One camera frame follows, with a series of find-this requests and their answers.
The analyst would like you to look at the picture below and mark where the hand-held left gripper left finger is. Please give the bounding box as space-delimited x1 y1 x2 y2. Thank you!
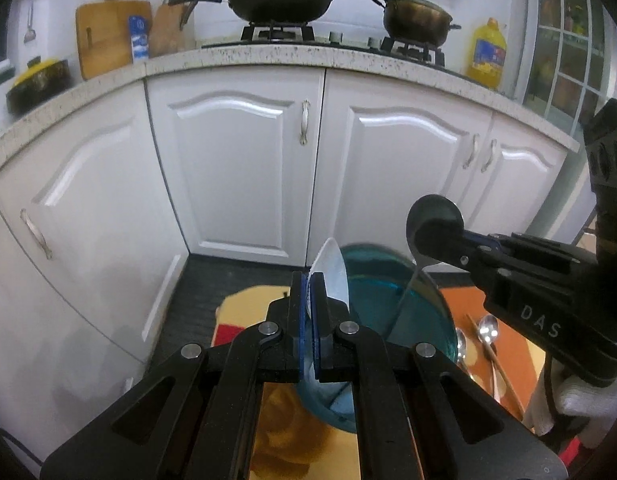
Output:
40 270 309 480

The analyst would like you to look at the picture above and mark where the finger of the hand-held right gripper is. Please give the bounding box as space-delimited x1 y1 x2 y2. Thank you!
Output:
416 219 504 275

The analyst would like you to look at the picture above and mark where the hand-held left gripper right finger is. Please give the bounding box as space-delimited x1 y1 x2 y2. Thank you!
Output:
308 271 569 480

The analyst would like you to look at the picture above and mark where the metal spoon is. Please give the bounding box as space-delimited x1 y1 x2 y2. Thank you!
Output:
23 2 38 44
477 314 509 402
453 327 470 377
386 194 465 341

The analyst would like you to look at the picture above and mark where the floral cup with teal inside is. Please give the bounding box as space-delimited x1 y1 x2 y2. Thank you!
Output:
296 237 462 436

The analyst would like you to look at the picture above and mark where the orange and yellow dotted blanket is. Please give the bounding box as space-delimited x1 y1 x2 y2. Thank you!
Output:
213 282 544 480

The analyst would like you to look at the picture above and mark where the white cabinet door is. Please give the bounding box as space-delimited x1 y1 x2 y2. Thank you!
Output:
449 110 583 243
313 70 494 273
146 67 327 267
0 82 190 463

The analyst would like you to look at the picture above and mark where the yellow oil bottle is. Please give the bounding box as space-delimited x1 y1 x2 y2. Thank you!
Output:
466 17 507 92

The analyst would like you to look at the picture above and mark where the brown cooking pot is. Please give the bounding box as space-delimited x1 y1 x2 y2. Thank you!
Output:
371 0 462 47

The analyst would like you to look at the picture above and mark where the glass pane door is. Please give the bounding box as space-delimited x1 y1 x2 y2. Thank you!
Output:
516 0 617 137

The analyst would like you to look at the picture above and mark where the gas stove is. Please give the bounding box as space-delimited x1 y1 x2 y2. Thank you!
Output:
202 22 447 69

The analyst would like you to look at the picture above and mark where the speckled stone countertop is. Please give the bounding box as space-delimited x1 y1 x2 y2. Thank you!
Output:
0 42 584 182

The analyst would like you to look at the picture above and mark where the black wok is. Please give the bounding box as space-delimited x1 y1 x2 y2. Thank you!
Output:
168 0 335 27

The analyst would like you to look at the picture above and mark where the wooden knife block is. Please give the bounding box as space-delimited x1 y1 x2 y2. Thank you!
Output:
150 0 197 59

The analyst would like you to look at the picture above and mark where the blue packet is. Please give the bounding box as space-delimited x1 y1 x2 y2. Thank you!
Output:
128 15 152 65

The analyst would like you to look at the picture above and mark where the wooden cutting board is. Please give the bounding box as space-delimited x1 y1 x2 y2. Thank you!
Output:
75 1 154 81

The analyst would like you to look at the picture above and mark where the black clay pot yellow lid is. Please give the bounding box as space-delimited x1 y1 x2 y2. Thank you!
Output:
6 57 74 115

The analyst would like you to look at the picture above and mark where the hanging metal spoon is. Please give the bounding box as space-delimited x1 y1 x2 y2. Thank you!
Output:
23 2 38 44

